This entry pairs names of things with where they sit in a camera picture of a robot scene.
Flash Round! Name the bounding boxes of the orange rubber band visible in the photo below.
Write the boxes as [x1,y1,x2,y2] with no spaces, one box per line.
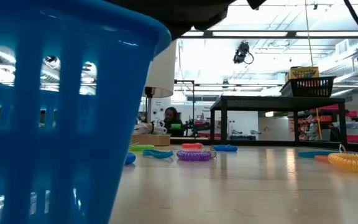
[314,154,332,164]

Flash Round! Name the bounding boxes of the blue plastic basket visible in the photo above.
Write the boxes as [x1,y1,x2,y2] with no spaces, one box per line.
[0,0,172,224]

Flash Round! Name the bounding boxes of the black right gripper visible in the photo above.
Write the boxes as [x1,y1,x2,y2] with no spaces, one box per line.
[106,0,239,40]

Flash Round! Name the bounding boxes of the green coil wristband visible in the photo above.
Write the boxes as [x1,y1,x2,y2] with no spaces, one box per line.
[129,144,156,152]

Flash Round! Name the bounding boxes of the blue coil wristband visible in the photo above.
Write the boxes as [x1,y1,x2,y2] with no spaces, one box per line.
[124,152,137,166]
[213,144,238,152]

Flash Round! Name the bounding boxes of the colourful crayon box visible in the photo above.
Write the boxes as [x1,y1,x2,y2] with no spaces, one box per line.
[285,66,320,82]

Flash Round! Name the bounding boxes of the shelf with red bins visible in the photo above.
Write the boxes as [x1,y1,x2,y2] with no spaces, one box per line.
[309,104,358,144]

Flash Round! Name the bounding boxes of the black plastic basket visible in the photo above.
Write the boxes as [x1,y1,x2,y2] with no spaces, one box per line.
[280,76,337,98]

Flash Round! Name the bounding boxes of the person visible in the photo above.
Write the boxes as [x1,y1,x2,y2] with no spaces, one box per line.
[163,106,185,138]

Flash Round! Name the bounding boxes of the black perforated metal shelf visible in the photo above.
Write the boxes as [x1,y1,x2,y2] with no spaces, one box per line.
[209,95,347,147]

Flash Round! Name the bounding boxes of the black overhead camera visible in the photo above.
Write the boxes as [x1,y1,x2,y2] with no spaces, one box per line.
[232,40,255,65]

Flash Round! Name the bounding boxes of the red coil wristband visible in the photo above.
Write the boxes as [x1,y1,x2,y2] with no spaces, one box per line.
[181,142,204,149]

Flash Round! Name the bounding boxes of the yellow coil wristband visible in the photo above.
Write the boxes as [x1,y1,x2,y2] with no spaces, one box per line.
[327,144,358,175]

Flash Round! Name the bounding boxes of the white cylindrical bin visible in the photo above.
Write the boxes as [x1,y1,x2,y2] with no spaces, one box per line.
[131,39,178,147]

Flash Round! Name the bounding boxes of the purple coil wristband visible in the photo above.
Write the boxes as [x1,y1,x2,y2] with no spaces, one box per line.
[176,150,217,162]

